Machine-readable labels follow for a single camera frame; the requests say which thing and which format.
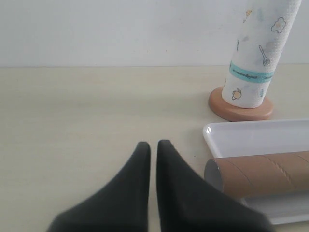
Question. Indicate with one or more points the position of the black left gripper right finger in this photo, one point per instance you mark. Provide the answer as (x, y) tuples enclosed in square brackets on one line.
[(187, 203)]

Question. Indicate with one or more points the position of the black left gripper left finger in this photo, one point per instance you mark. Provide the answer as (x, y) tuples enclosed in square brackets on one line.
[(120, 206)]

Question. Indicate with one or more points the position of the brown cardboard tube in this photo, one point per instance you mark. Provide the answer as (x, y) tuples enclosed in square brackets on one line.
[(259, 175)]

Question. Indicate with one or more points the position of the patterned white paper towel roll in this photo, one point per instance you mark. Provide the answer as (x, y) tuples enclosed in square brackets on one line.
[(263, 34)]

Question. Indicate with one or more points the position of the wooden paper towel holder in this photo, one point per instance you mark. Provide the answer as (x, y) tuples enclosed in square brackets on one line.
[(232, 113)]

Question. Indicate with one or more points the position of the white rectangular plastic tray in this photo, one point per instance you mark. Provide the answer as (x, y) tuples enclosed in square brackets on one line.
[(232, 139)]

